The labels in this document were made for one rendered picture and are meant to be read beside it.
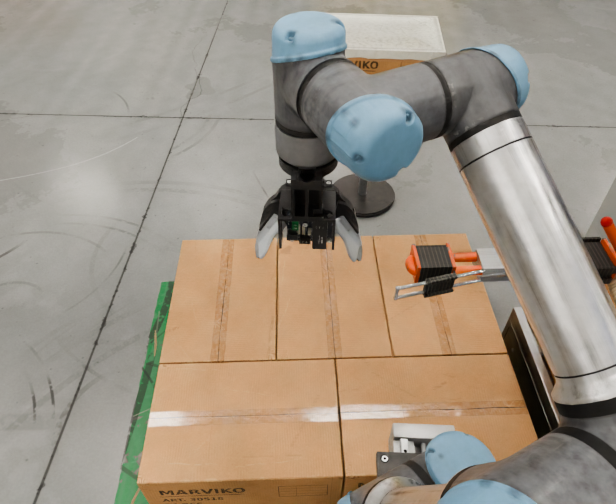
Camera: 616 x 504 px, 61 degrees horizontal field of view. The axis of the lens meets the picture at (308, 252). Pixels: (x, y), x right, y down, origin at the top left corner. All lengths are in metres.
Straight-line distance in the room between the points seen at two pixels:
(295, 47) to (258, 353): 1.43
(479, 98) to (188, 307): 1.61
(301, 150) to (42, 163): 3.42
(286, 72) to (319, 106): 0.07
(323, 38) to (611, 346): 0.38
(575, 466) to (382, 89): 0.36
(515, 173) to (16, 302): 2.76
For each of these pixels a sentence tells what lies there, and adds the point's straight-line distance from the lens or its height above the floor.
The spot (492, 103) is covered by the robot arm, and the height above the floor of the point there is 1.83.
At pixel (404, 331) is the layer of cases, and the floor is 0.54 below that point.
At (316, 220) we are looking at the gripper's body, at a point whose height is 1.66.
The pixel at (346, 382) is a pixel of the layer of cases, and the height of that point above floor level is 0.54.
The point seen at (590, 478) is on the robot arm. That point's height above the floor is 1.66.
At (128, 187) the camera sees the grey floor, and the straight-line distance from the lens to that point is 3.51.
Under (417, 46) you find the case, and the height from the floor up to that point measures 1.02.
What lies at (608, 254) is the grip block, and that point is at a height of 1.26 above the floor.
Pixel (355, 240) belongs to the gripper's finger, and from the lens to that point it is 0.74.
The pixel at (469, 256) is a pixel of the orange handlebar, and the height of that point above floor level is 1.25.
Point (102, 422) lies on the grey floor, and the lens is 2.48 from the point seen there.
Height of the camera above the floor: 2.09
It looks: 46 degrees down
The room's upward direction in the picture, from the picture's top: straight up
